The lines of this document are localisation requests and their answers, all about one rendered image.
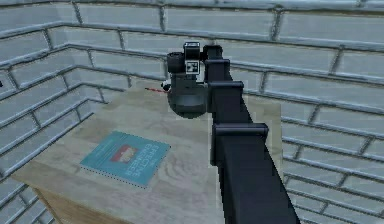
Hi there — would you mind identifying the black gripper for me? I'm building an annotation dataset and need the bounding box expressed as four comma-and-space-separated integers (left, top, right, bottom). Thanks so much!
161, 50, 186, 93

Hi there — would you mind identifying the dark grey bowl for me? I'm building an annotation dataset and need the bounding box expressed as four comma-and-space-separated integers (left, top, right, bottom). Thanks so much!
166, 73, 211, 120

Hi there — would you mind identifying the light wooden chest of drawers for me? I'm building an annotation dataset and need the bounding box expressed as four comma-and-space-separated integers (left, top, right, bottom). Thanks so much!
11, 78, 284, 224

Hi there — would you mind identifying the red pencil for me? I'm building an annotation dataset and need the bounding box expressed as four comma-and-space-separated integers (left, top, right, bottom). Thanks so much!
144, 86, 168, 94

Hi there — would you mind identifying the teal book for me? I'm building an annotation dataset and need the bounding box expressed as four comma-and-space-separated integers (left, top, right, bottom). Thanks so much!
79, 130, 172, 190

